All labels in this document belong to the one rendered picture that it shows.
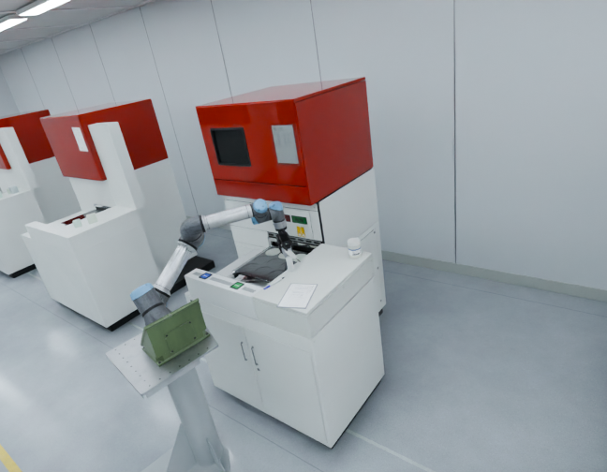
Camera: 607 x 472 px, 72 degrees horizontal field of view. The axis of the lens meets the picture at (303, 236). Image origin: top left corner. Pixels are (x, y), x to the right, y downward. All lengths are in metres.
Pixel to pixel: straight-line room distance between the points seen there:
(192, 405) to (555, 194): 2.79
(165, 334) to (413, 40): 2.71
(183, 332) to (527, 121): 2.65
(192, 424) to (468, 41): 3.02
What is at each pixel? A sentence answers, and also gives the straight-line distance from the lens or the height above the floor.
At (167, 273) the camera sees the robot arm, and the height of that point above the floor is 1.08.
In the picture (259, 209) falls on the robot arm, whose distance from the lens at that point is 2.25.
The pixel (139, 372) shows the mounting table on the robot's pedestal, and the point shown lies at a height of 0.82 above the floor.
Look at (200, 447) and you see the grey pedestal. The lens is 2.62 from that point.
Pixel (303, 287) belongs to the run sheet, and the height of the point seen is 0.97.
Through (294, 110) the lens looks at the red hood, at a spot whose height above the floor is 1.76.
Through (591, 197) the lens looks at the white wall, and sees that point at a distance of 3.50.
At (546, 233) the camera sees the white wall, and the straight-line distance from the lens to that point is 3.64.
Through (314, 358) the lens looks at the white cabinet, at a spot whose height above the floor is 0.70.
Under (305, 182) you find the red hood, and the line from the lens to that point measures 2.35.
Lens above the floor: 2.06
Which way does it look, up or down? 24 degrees down
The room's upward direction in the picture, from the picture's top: 10 degrees counter-clockwise
